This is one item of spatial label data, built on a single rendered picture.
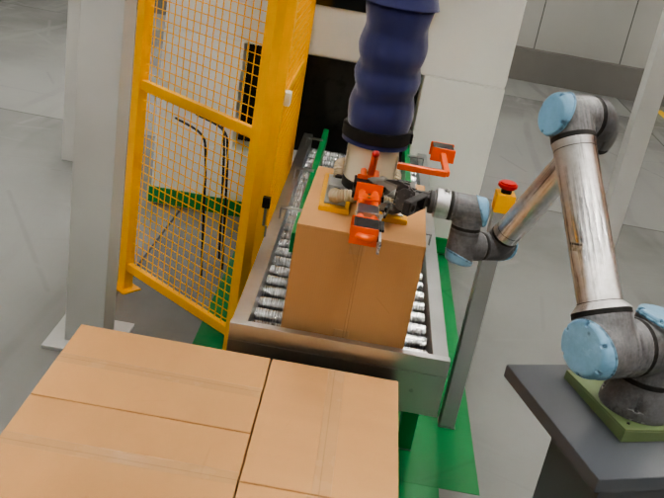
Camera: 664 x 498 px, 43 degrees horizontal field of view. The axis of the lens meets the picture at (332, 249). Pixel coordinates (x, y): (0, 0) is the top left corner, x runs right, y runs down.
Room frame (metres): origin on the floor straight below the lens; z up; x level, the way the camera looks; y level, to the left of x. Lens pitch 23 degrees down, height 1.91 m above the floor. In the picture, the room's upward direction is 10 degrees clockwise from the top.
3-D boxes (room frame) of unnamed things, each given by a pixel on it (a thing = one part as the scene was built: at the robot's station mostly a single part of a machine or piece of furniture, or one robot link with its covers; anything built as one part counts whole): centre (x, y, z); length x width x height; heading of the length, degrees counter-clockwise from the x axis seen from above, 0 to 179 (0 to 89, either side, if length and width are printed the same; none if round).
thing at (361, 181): (2.48, -0.08, 1.08); 0.10 x 0.08 x 0.06; 91
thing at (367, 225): (2.13, -0.08, 1.07); 0.08 x 0.07 x 0.05; 1
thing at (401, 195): (2.48, -0.22, 1.07); 0.12 x 0.09 x 0.08; 90
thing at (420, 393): (2.35, -0.08, 0.47); 0.70 x 0.03 x 0.15; 90
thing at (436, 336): (3.52, -0.41, 0.50); 2.31 x 0.05 x 0.19; 0
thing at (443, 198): (2.47, -0.30, 1.07); 0.09 x 0.05 x 0.10; 0
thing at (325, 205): (2.73, 0.02, 0.97); 0.34 x 0.10 x 0.05; 1
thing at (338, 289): (2.71, -0.09, 0.75); 0.60 x 0.40 x 0.40; 179
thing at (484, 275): (2.93, -0.58, 0.50); 0.07 x 0.07 x 1.00; 0
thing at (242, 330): (2.35, -0.08, 0.58); 0.70 x 0.03 x 0.06; 90
